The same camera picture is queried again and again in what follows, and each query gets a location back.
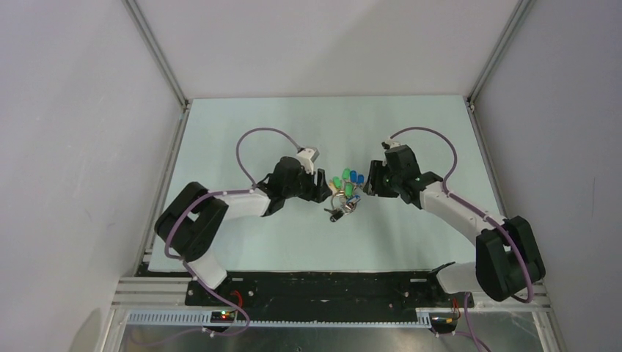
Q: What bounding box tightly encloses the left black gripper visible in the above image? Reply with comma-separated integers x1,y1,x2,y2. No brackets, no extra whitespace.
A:
283,165,332,204

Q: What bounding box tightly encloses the keyring with coloured keys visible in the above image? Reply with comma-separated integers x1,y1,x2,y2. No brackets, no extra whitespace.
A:
324,168,365,223

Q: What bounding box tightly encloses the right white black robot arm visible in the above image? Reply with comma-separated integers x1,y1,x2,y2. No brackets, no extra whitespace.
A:
364,141,546,307

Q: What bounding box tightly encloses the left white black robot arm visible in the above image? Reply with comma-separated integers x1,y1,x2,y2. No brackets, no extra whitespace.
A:
153,157,332,306

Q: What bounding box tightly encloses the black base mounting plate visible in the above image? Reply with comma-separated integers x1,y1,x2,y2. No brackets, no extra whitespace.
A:
136,262,524,323

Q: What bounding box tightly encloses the right controller board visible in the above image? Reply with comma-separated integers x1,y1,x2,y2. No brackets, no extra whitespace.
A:
430,315,459,328

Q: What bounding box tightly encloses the controller board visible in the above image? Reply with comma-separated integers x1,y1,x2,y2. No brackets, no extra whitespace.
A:
430,315,459,328
209,310,237,324

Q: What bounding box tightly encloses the left controller board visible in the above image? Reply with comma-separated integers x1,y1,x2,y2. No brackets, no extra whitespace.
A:
209,310,237,324

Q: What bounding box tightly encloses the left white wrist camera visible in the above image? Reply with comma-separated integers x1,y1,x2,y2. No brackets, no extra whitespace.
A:
296,147,320,175

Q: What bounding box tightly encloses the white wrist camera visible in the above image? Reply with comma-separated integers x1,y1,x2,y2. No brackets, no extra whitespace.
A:
296,147,320,175
381,139,401,150

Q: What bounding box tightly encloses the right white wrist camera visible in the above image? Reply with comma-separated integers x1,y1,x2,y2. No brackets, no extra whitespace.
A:
381,139,401,150

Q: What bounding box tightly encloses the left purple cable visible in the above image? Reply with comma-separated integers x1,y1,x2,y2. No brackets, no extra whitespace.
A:
164,127,304,336

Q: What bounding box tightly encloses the purple cable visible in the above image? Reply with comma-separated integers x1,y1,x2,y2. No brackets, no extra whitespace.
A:
388,126,535,349
164,127,304,336

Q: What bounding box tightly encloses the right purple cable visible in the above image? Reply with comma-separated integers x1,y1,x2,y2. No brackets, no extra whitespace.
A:
388,126,535,349

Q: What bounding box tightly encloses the aluminium frame rail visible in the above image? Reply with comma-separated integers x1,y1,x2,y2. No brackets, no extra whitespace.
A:
110,276,552,327

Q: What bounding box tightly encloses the left aluminium corner post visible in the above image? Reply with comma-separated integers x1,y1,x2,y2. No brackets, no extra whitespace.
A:
122,0,189,111

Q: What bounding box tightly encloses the aluminium corner post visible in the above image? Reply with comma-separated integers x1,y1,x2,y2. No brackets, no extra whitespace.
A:
122,0,189,111
466,0,536,106

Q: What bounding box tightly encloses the right aluminium corner post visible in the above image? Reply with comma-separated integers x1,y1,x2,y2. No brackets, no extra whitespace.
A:
466,0,536,106

